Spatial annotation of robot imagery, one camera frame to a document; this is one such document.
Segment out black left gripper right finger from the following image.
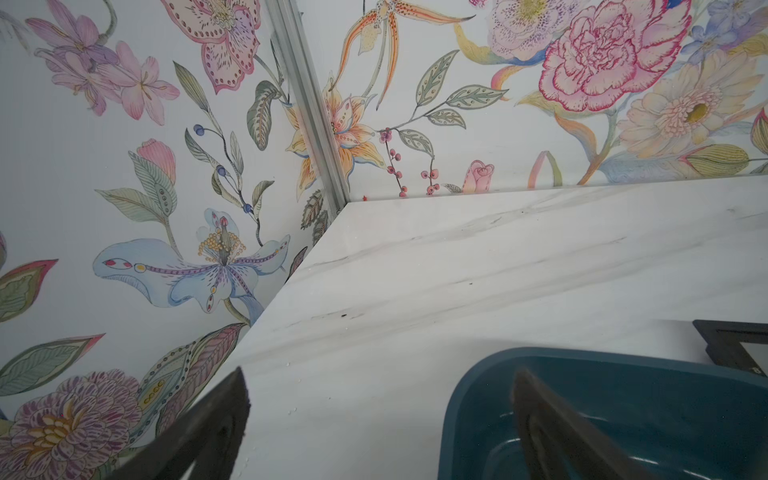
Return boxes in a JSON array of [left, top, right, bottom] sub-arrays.
[[511, 369, 654, 480]]

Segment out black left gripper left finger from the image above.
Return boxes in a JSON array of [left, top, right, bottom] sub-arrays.
[[110, 368, 250, 480]]

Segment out black white chess board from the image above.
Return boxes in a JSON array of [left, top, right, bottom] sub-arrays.
[[693, 319, 767, 377]]

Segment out teal plastic tray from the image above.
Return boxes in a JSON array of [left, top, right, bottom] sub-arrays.
[[437, 347, 767, 479]]

